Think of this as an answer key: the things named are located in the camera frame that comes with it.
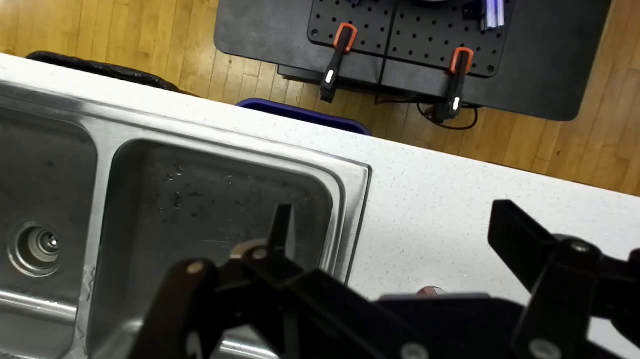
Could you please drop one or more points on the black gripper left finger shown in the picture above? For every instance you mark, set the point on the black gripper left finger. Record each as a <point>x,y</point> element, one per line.
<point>297,314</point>

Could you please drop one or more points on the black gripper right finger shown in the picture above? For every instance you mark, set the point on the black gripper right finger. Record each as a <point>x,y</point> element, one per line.
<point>570,282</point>

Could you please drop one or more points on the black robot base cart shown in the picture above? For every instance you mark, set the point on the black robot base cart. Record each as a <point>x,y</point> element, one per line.
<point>536,63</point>

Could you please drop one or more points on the stainless steel double sink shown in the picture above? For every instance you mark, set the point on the stainless steel double sink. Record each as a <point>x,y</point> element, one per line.
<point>98,203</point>

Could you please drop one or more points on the blue bin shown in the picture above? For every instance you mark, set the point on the blue bin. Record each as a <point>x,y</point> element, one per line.
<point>303,115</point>

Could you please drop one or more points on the right orange black clamp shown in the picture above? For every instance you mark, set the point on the right orange black clamp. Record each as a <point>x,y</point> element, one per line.
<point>461,65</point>

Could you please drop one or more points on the orange black clamp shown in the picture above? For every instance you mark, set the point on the orange black clamp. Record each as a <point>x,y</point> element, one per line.
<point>461,65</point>
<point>345,39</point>

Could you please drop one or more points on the left orange black clamp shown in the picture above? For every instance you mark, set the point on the left orange black clamp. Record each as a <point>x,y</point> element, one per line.
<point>345,39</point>

